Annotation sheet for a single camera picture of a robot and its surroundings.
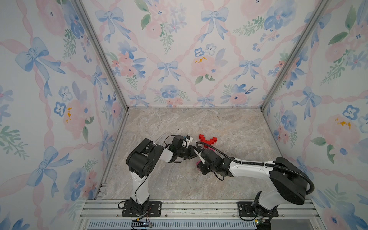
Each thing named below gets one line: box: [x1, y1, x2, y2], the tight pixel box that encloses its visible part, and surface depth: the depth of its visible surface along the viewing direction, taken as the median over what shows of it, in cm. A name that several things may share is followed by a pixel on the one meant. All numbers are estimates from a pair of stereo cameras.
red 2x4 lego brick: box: [198, 134, 218, 149], surface depth 101 cm
